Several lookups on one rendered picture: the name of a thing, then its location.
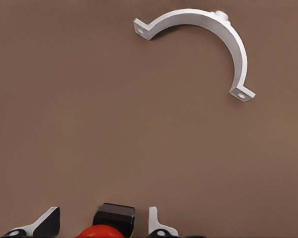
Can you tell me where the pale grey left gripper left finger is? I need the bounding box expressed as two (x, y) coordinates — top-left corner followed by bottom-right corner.
(2, 206), (61, 238)

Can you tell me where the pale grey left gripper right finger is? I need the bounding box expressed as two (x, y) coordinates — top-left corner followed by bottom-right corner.
(148, 206), (180, 237)

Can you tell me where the white curved pipe clamp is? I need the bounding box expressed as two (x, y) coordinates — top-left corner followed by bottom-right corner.
(133, 8), (256, 103)

